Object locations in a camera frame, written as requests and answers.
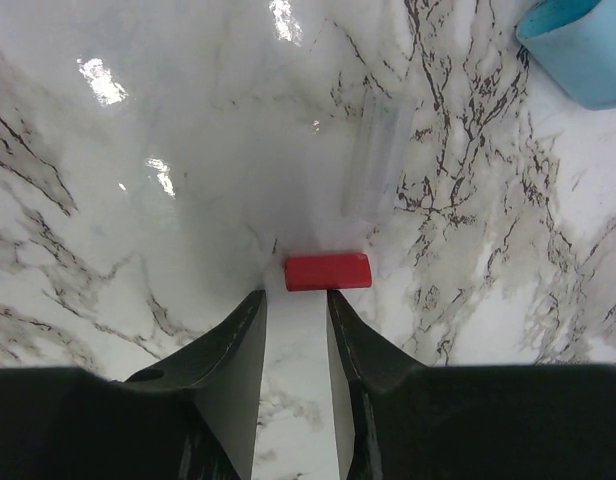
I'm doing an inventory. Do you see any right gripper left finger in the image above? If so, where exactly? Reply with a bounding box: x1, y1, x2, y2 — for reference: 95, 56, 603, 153
0, 291, 266, 479

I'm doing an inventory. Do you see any light blue marker cap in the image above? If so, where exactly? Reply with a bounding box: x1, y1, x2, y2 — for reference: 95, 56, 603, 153
516, 0, 616, 111

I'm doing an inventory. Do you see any clear pen cap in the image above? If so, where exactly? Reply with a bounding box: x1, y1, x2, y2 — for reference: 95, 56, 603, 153
342, 91, 417, 223

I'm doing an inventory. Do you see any small red pen cap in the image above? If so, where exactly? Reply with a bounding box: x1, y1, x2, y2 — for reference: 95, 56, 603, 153
284, 253, 372, 292

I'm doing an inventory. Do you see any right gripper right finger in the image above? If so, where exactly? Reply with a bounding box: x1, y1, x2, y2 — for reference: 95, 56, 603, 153
327, 290, 616, 479

